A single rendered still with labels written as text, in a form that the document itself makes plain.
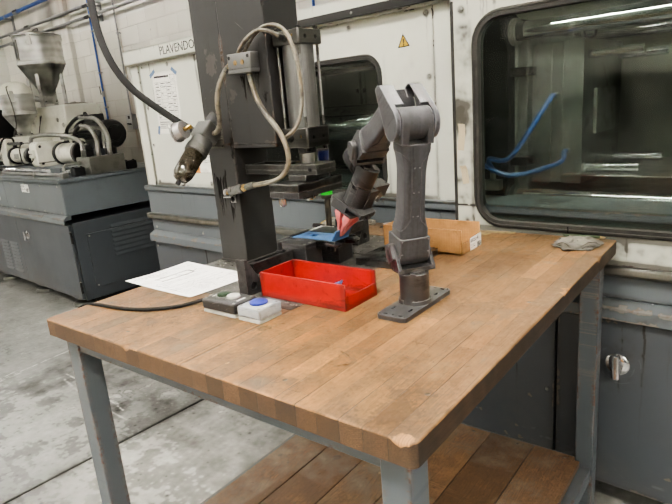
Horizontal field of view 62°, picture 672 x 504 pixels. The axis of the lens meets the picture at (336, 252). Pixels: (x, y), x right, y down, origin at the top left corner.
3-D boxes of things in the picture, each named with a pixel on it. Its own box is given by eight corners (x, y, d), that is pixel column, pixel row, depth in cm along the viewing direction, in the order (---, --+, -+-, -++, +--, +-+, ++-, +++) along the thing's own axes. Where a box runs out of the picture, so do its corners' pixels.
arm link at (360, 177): (344, 177, 141) (354, 153, 137) (364, 181, 143) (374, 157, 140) (353, 191, 136) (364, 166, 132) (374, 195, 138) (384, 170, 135)
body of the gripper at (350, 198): (344, 196, 147) (353, 171, 143) (373, 217, 143) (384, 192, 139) (328, 200, 142) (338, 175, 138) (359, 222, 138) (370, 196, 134)
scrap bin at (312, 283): (346, 312, 119) (343, 285, 118) (261, 296, 134) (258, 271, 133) (377, 295, 128) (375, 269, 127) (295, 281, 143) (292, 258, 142)
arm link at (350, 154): (335, 166, 145) (337, 123, 137) (366, 163, 147) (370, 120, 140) (349, 190, 136) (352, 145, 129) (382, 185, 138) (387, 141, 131)
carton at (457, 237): (462, 258, 154) (461, 230, 152) (384, 250, 169) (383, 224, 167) (481, 247, 163) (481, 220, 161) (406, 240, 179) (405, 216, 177)
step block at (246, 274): (248, 296, 134) (243, 260, 132) (239, 295, 136) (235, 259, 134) (267, 288, 139) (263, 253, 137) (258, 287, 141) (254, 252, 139)
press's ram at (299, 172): (303, 211, 140) (291, 87, 133) (232, 206, 156) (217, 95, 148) (346, 198, 154) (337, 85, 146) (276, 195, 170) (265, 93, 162)
